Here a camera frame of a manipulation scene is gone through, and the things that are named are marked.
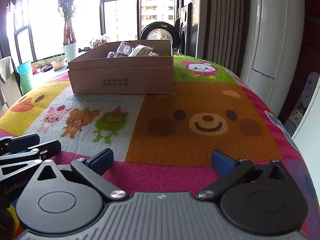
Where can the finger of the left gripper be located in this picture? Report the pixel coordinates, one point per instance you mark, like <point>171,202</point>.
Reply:
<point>42,151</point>

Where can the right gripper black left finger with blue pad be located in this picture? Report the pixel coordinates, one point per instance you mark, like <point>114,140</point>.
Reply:
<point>91,171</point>

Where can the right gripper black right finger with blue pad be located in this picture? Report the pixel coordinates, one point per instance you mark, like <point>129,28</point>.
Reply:
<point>231,171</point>

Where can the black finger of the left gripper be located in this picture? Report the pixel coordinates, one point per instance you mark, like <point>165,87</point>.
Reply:
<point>18,144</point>

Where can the beige covered sofa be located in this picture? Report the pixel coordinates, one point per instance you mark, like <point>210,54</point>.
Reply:
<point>10,82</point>

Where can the colourful cartoon play mat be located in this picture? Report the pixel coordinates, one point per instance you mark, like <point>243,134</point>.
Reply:
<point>164,142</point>

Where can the teal plastic bucket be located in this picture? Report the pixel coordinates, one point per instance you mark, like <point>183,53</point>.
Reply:
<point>26,74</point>

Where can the low bowl planter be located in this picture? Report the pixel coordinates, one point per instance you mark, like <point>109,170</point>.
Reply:
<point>58,64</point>

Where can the brown cardboard box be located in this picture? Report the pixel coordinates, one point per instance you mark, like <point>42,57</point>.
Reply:
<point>94,73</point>

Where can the pink flower pot plant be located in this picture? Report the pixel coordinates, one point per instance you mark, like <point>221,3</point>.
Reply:
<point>97,41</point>

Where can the clear wrapped bread pack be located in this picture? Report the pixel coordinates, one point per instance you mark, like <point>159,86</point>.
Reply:
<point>126,49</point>

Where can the white air conditioner cabinet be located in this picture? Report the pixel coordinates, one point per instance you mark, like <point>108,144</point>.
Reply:
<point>272,46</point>

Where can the round washing machine door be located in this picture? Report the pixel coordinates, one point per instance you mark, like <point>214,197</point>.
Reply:
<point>162,31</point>

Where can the tall plant white pot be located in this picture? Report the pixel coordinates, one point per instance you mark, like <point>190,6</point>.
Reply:
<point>67,9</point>

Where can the black washing machine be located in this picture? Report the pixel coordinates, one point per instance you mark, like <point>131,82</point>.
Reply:
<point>187,25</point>

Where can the grey curtain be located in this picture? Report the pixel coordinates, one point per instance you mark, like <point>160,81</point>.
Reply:
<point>222,32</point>

